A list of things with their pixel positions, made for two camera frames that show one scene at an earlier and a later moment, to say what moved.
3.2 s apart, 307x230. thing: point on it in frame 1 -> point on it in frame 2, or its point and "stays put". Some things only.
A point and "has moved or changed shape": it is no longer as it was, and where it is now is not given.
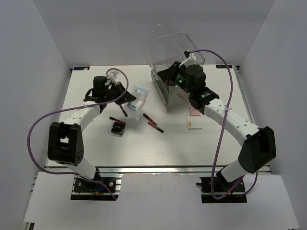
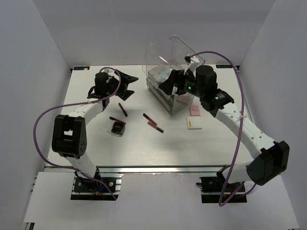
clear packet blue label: x=135 y=107 has moved or changed shape
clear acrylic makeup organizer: x=161 y=46 has moved or changed shape
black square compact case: x=118 y=128 stays put
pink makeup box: x=194 y=112 stays put
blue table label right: x=223 y=66 stays put
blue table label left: x=81 y=68 stays put
